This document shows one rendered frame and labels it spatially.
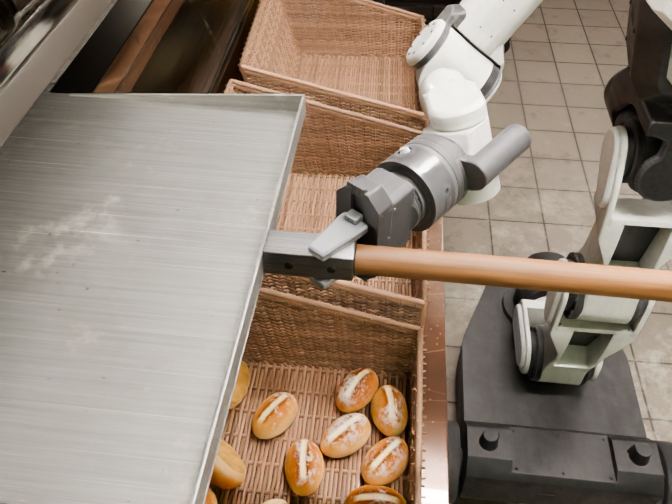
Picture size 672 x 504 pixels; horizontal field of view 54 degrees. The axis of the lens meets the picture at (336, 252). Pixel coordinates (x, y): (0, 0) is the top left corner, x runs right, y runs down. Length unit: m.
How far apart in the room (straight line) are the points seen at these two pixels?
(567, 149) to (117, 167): 2.36
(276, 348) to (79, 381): 0.70
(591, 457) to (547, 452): 0.10
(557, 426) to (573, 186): 1.22
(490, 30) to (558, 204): 1.69
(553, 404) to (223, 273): 1.31
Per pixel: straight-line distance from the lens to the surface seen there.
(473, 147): 0.76
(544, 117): 3.12
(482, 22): 1.02
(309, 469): 1.14
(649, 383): 2.19
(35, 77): 0.54
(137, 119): 0.89
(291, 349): 1.27
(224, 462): 1.15
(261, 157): 0.80
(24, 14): 0.56
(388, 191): 0.66
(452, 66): 0.99
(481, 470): 1.68
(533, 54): 3.60
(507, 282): 0.65
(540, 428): 1.77
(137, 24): 1.13
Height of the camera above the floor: 1.66
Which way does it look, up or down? 45 degrees down
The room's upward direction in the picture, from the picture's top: straight up
